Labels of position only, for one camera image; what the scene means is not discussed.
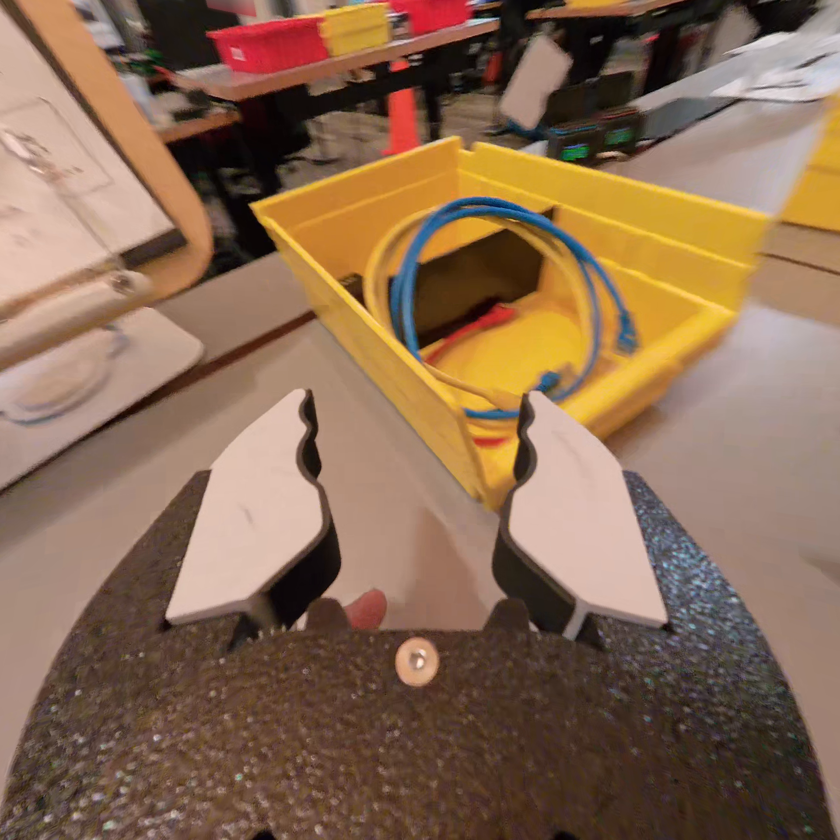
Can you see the white flat panel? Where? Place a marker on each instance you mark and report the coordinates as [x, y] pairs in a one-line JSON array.
[[535, 82]]

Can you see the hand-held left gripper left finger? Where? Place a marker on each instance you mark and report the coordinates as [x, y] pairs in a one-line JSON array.
[[256, 518]]

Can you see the printed instruction sheet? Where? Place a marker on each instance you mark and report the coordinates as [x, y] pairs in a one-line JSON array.
[[39, 197]]

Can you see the dark bin divider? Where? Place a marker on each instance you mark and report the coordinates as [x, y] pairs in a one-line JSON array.
[[472, 282]]

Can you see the yellow plastic bin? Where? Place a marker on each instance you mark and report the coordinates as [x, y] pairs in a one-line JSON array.
[[656, 197], [820, 184], [354, 29]]

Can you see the background work table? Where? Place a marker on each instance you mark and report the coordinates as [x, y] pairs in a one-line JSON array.
[[367, 62]]

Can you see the person's left hand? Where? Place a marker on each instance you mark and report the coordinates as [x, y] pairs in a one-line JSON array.
[[366, 610]]

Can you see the grey desk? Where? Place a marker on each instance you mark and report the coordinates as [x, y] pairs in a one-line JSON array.
[[722, 459]]

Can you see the red plastic bin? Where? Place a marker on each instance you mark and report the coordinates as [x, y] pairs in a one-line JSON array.
[[430, 13], [269, 43]]

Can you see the instruction sheet on stand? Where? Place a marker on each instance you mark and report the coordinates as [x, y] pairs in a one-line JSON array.
[[190, 216]]

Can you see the black device green display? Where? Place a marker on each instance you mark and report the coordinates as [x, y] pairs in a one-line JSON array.
[[573, 145], [623, 131]]

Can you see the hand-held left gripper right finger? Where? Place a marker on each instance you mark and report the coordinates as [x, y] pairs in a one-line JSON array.
[[577, 525]]

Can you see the loose white papers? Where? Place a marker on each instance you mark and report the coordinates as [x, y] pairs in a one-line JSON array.
[[781, 65]]

